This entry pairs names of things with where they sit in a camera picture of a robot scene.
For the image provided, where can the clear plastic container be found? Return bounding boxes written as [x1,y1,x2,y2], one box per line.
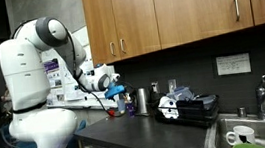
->
[165,84,197,104]

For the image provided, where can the poster with purple heading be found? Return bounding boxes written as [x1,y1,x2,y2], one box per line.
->
[42,57,66,107]

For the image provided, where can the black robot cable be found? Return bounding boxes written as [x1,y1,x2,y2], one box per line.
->
[65,25,118,123]

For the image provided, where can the small metal cup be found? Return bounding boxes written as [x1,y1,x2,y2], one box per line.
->
[236,105,248,118]

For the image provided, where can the white mug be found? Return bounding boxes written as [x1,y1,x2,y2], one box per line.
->
[224,124,257,148]

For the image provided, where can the wall power outlet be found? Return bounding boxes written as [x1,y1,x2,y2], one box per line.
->
[167,78,178,94]
[150,80,161,95]

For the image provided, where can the black jar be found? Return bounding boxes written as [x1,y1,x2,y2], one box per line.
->
[148,90,164,105]

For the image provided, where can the white poster with dark pictures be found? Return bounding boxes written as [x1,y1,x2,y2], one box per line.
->
[60,56,108,103]

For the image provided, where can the white plate with blue dots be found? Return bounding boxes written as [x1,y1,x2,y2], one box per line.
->
[157,94,180,121]

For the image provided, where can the small red plastic object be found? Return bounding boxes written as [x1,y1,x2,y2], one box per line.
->
[108,109,116,119]

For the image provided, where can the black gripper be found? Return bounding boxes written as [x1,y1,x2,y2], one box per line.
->
[117,92,131,104]

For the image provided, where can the green bowl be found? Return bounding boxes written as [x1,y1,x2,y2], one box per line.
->
[231,139,265,148]

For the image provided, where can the black dish rack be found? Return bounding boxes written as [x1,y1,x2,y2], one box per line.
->
[154,92,223,134]

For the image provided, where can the wooden upper cabinets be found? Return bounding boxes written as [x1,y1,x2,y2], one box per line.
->
[81,0,265,67]

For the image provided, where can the white paper wall notice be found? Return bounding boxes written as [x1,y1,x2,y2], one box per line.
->
[215,52,252,77]

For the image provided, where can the whiteboard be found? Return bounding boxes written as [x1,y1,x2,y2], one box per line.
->
[38,22,120,117]

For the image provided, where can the stainless steel thermos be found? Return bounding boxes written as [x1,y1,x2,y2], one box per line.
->
[133,86,151,118]

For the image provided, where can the metal cabinet handle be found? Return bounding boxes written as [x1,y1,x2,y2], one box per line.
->
[109,41,117,57]
[118,38,127,54]
[233,0,241,22]

